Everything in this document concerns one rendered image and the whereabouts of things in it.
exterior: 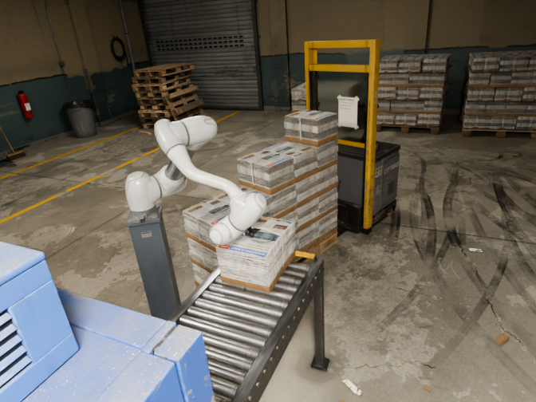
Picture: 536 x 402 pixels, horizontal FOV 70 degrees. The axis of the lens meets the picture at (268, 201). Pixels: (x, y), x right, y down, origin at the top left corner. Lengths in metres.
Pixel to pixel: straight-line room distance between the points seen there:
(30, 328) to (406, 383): 2.31
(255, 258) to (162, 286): 0.99
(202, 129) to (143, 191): 0.63
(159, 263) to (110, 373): 1.91
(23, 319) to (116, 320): 0.18
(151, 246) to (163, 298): 0.41
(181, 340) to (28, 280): 0.26
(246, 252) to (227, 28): 8.73
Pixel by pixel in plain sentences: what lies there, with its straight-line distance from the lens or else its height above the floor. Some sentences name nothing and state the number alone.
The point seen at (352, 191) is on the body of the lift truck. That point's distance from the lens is 4.08.
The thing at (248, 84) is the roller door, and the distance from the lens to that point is 10.17.
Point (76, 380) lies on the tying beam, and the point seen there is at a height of 1.55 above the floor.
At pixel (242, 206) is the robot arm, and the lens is 1.61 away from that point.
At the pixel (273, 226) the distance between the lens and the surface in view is 2.08.
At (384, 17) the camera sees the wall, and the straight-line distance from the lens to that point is 9.07.
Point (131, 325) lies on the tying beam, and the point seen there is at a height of 1.55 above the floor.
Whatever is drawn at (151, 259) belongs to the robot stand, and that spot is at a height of 0.72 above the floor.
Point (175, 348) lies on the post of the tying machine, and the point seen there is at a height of 1.55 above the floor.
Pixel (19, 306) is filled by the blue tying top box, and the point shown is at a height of 1.69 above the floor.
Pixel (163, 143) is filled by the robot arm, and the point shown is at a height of 1.55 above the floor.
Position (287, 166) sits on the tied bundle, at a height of 1.00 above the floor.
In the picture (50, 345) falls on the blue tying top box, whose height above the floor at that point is 1.60.
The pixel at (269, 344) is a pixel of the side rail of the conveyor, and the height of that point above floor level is 0.80.
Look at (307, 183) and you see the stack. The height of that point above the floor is 0.79.
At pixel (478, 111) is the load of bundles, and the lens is 7.45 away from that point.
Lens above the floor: 2.04
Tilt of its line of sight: 25 degrees down
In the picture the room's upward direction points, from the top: 5 degrees counter-clockwise
